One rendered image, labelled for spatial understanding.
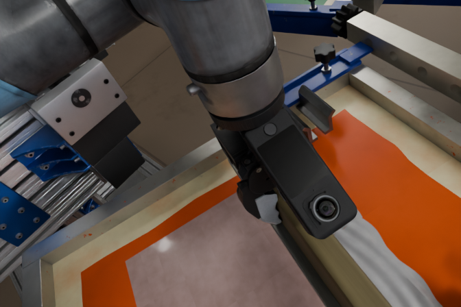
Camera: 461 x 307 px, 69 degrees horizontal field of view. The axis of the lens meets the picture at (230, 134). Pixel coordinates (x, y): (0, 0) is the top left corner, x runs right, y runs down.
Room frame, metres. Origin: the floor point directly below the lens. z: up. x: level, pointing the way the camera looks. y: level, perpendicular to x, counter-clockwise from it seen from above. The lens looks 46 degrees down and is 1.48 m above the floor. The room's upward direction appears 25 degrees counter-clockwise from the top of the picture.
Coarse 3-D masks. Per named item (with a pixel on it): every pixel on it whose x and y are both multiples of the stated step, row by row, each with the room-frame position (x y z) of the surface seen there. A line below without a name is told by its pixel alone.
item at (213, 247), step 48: (336, 144) 0.37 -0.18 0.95; (384, 144) 0.33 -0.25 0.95; (384, 192) 0.25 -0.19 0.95; (144, 240) 0.36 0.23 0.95; (192, 240) 0.32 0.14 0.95; (240, 240) 0.28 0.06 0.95; (96, 288) 0.31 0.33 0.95; (144, 288) 0.27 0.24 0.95; (192, 288) 0.23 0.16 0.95; (240, 288) 0.20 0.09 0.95
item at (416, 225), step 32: (416, 192) 0.22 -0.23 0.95; (448, 192) 0.20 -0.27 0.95; (384, 224) 0.20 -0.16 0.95; (416, 224) 0.18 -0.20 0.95; (448, 224) 0.16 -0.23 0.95; (416, 256) 0.14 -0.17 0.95; (448, 256) 0.12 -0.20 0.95; (256, 288) 0.19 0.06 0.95; (288, 288) 0.17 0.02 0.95; (448, 288) 0.09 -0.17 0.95
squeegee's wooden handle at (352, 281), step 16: (288, 208) 0.19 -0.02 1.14; (288, 224) 0.18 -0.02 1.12; (304, 240) 0.15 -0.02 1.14; (320, 240) 0.14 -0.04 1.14; (336, 240) 0.14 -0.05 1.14; (320, 256) 0.13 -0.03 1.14; (336, 256) 0.12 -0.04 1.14; (320, 272) 0.13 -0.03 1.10; (336, 272) 0.11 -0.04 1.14; (352, 272) 0.10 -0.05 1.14; (336, 288) 0.10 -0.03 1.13; (352, 288) 0.09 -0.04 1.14; (368, 288) 0.08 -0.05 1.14; (352, 304) 0.08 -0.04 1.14; (368, 304) 0.07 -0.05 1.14; (384, 304) 0.07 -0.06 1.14
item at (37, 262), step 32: (320, 96) 0.49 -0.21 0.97; (384, 96) 0.40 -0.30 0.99; (416, 128) 0.33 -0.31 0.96; (448, 128) 0.28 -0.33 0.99; (192, 160) 0.46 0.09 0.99; (128, 192) 0.45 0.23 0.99; (160, 192) 0.43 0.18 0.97; (96, 224) 0.41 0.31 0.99; (32, 256) 0.41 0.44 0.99; (64, 256) 0.40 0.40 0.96; (32, 288) 0.34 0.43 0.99
